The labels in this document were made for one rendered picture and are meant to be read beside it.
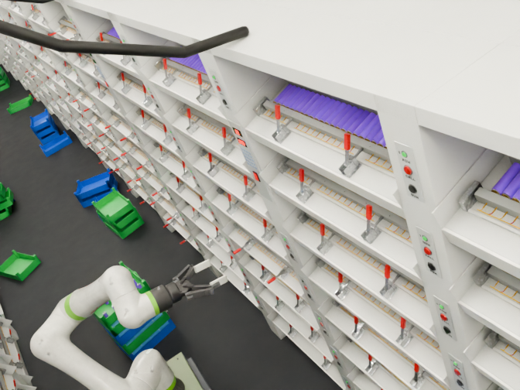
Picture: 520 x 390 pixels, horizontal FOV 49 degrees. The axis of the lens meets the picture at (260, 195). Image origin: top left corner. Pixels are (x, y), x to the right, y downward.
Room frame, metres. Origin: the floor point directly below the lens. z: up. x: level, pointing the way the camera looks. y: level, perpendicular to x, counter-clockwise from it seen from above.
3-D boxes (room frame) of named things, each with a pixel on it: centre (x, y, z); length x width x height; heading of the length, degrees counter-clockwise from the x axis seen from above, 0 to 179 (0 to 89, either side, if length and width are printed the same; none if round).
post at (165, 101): (2.14, 0.13, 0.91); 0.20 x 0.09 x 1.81; 110
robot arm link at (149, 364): (1.74, 0.73, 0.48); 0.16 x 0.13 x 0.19; 144
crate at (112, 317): (2.49, 0.93, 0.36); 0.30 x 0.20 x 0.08; 118
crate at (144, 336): (2.49, 0.93, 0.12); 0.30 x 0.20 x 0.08; 118
